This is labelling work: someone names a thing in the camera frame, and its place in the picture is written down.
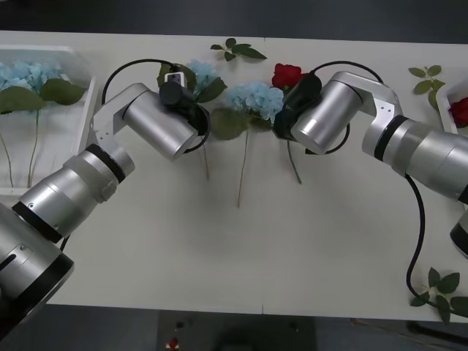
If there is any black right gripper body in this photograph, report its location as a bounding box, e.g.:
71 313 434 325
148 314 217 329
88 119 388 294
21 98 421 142
273 105 299 142

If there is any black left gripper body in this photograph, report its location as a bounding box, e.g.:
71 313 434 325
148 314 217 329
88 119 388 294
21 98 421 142
183 99 209 136

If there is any pale blue flower with stem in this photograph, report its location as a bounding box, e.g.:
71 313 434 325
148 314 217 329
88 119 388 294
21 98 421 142
13 59 88 188
210 80 287 209
156 59 228 181
0 62 48 188

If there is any red rose with stem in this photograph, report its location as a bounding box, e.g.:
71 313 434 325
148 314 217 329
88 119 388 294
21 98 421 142
448 96 468 129
271 63 309 184

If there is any loose green leaf twig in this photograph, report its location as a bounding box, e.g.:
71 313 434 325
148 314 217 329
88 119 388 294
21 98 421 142
408 64 448 111
409 266 468 325
210 37 268 62

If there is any shallow white box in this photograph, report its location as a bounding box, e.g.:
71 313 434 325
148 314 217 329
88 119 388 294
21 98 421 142
437 86 468 135
0 44 97 198

